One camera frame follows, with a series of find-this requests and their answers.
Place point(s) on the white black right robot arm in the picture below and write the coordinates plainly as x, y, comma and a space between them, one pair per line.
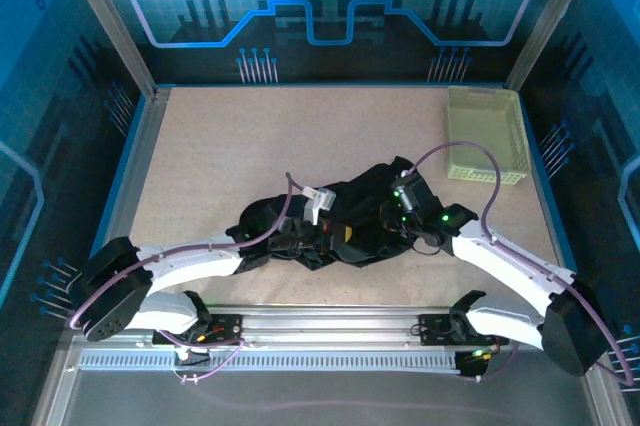
500, 261

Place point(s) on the black t-shirt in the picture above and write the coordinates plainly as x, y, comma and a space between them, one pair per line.
365, 191

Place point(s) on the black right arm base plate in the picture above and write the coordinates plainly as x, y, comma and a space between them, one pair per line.
435, 328

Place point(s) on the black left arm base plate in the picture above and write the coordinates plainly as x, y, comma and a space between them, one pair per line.
225, 328

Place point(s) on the aluminium table side rail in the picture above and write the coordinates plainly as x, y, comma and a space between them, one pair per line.
135, 171

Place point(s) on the pale yellow plastic basket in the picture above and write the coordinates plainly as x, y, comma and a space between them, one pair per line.
485, 136

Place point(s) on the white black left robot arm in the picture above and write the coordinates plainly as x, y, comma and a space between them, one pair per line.
190, 261

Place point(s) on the aluminium frame post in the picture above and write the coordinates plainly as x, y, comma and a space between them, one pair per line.
550, 21
110, 21

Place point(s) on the aluminium mounting rail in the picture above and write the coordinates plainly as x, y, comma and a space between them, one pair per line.
325, 318

